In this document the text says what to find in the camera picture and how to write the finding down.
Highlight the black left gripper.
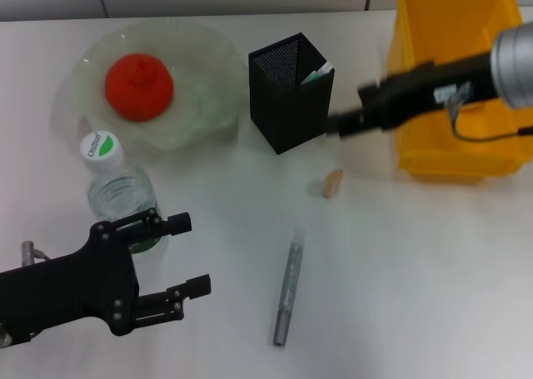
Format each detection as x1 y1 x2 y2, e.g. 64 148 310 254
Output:
0 210 212 347

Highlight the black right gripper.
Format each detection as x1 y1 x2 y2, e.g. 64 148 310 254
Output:
326 53 500 140

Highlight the green utility knife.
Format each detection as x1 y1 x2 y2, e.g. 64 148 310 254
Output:
300 61 335 85

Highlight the clear green-label water bottle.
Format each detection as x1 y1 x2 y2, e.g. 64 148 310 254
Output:
79 131 170 260

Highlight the red tomato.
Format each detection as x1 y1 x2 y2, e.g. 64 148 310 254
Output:
104 52 175 123

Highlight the black mesh pen holder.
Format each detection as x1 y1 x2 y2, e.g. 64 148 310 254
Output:
247 32 336 156

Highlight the grey glitter pen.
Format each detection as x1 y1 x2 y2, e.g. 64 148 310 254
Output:
272 227 306 347

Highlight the clear glass fruit plate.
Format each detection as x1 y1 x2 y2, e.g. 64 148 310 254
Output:
71 18 247 152

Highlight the yellow plastic bin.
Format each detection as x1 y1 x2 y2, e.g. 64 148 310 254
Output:
387 0 533 184

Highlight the left gripper cable with plug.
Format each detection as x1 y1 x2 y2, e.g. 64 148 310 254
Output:
19 239 53 268

